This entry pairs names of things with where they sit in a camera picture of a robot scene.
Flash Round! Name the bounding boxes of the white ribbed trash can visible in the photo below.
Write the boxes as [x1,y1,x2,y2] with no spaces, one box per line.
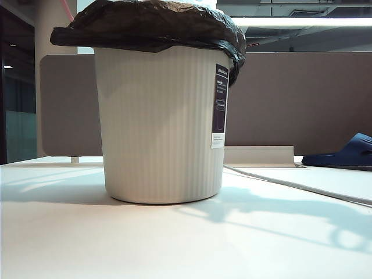
[94,45,233,205]

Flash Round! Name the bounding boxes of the black garbage bag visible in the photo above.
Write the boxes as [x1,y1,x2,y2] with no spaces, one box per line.
[49,0,247,88]

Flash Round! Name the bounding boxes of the dark trash can label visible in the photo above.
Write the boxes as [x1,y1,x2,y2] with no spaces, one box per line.
[211,63,230,149]

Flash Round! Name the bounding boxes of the brown desk partition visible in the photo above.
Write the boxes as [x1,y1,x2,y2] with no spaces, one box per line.
[225,52,372,149]

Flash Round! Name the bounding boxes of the grey rounded desk partition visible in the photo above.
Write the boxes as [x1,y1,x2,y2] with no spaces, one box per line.
[40,54,102,157]

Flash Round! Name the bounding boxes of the navy blue rubber slipper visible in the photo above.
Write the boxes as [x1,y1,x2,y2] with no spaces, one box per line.
[301,133,372,171]

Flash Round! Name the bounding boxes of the ceiling light strip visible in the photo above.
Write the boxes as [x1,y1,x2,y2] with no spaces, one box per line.
[232,17,372,27]

